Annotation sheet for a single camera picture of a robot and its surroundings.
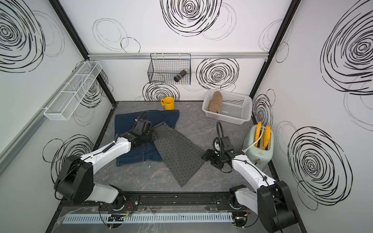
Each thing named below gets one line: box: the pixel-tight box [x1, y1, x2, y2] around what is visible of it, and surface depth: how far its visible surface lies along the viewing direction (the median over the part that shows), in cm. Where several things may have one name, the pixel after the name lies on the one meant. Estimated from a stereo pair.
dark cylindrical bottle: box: [173, 69, 188, 83], surface depth 93 cm
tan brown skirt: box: [207, 90, 223, 114], surface depth 114 cm
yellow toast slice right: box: [262, 125, 272, 150], surface depth 79 cm
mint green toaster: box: [242, 124, 274, 171], surface depth 79 cm
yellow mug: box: [160, 96, 175, 111], surface depth 113 cm
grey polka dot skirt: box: [152, 121, 206, 188], surface depth 88 cm
